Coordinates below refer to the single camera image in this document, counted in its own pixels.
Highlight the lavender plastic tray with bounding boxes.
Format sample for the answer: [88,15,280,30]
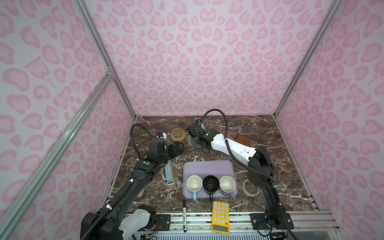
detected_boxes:
[183,160,236,200]

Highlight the beige ceramic mug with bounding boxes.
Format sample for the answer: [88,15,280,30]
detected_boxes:
[171,128,187,144]

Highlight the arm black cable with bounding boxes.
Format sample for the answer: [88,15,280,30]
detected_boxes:
[200,108,298,240]
[80,123,157,240]

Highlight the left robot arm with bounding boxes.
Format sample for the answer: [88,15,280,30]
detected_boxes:
[80,136,184,240]

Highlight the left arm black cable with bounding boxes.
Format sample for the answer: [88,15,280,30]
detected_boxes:
[80,123,157,240]

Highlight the blue-grey woven round coaster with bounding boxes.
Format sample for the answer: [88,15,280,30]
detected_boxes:
[187,136,200,148]

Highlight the aluminium frame corner post left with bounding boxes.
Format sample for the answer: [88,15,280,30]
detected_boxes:
[73,0,137,120]

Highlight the black mug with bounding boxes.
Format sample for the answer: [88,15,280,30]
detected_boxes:
[203,175,220,201]

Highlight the clear tape roll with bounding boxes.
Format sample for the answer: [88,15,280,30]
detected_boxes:
[242,179,260,198]

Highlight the black marker pen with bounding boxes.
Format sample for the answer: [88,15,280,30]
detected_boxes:
[183,200,187,233]

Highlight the yellow calculator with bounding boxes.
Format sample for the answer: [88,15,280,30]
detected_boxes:
[211,201,230,235]

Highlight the brown round wooden coaster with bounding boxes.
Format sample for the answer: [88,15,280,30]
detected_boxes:
[236,136,252,147]

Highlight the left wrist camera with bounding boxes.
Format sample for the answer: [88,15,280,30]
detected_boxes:
[155,132,167,141]

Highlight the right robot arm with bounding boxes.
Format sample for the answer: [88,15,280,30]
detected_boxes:
[186,121,294,230]

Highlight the white mug blue handle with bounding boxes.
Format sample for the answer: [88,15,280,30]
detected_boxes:
[186,175,203,202]

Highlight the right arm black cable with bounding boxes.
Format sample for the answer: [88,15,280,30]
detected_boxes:
[200,108,298,240]

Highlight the aluminium diagonal frame bar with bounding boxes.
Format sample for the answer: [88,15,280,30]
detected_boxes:
[1,72,115,240]

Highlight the pink flat pad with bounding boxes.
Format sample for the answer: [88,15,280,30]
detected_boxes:
[137,189,145,199]

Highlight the aluminium frame corner post right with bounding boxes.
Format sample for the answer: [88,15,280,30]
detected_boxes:
[274,0,345,119]

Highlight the white mug lavender handle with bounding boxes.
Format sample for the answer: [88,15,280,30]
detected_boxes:
[220,176,237,201]

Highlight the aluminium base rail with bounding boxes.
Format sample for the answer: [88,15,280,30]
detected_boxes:
[80,209,346,240]

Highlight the aluminium frame corner post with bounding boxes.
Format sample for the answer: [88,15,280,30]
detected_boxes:
[274,0,345,119]
[73,0,137,120]

